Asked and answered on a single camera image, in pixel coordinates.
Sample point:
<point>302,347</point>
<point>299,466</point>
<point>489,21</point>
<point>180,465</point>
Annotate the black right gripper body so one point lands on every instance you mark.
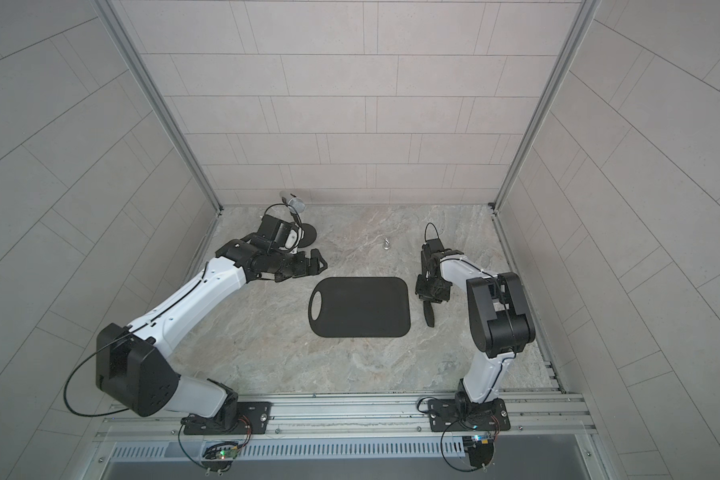
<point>432,291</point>

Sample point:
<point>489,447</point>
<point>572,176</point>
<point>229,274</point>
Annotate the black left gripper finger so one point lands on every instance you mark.
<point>316,259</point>
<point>297,271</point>

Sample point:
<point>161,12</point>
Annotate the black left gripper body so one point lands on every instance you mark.
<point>282,260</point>

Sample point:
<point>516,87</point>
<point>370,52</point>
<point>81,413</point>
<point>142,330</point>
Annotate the black knife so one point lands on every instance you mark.
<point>429,315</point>

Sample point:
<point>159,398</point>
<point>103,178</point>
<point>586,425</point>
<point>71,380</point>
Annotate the black cutting board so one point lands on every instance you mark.
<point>360,307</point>

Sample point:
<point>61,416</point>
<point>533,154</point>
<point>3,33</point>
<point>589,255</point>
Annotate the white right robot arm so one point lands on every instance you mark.
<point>500,322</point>

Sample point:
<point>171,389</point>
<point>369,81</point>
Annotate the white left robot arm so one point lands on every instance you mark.
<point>132,361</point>

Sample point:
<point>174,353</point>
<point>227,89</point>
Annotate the right circuit board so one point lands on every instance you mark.
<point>479,450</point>

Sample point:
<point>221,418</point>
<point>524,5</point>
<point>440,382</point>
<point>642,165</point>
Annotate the circuit board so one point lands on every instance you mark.
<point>479,450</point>
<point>220,456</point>

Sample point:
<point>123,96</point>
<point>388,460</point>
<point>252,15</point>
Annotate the left circuit board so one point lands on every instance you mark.
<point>220,456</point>

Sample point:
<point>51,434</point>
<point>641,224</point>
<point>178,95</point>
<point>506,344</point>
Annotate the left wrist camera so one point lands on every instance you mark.
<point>277,234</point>

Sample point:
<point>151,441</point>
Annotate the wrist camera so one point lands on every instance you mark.
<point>277,234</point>
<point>432,247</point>

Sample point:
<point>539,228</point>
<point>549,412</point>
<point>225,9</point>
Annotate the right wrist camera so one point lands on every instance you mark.
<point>432,247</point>

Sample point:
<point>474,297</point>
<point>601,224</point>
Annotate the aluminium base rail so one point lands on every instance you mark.
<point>342,426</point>

